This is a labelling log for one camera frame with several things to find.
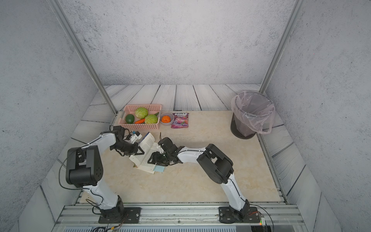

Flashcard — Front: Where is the purple snack packet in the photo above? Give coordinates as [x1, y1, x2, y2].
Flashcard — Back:
[171, 112, 189, 129]

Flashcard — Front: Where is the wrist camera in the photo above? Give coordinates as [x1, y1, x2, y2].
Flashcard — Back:
[158, 137, 178, 154]
[125, 131, 143, 144]

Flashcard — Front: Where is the green cabbage back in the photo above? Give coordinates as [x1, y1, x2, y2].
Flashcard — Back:
[135, 107, 148, 119]

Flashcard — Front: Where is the Animal Farm paperback book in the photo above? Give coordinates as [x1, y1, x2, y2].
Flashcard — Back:
[129, 132, 163, 174]

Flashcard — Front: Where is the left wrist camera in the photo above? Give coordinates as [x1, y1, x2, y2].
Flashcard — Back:
[125, 131, 143, 144]

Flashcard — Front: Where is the pink plastic basket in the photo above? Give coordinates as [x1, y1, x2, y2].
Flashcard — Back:
[118, 104, 162, 131]

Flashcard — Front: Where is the green cabbage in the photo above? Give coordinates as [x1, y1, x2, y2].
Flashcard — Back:
[145, 115, 158, 124]
[135, 107, 148, 119]

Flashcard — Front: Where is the front aluminium rail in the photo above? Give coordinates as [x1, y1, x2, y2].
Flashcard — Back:
[53, 202, 307, 232]

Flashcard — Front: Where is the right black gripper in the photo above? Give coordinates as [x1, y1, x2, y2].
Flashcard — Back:
[146, 151, 172, 167]

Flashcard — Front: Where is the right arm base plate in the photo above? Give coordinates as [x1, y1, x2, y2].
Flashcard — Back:
[218, 206, 261, 224]

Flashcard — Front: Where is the orange carrot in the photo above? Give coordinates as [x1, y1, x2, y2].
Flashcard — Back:
[135, 119, 146, 124]

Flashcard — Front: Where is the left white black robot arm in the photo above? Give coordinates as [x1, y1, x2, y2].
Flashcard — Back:
[64, 127, 144, 211]

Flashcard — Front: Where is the blue sticky note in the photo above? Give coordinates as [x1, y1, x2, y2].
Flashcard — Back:
[154, 165, 165, 173]

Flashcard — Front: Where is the aluminium frame post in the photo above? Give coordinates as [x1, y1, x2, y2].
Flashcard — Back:
[47, 0, 118, 115]
[259, 0, 305, 94]

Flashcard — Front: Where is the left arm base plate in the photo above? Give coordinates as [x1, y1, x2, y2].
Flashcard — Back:
[98, 207, 142, 224]

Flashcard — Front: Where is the left aluminium frame post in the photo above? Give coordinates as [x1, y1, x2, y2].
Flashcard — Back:
[47, 0, 118, 115]

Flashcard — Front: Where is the green cabbage front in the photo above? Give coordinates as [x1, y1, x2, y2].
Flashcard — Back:
[145, 115, 158, 124]

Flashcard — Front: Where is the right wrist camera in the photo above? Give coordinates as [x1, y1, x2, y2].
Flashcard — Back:
[158, 137, 178, 154]

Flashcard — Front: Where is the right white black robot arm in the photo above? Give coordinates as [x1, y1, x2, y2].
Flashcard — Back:
[147, 142, 250, 216]

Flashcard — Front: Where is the small bowl with orange food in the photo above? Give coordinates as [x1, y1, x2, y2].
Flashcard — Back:
[160, 112, 174, 126]

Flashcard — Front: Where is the right aluminium frame post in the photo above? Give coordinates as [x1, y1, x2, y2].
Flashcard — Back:
[259, 0, 305, 94]

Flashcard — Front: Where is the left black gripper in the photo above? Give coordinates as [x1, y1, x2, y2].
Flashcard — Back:
[111, 141, 145, 156]

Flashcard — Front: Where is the dark green avocado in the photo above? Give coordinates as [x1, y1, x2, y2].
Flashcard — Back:
[125, 114, 135, 124]

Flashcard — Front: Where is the black bin with plastic liner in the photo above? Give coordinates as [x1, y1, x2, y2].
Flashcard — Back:
[231, 90, 276, 139]

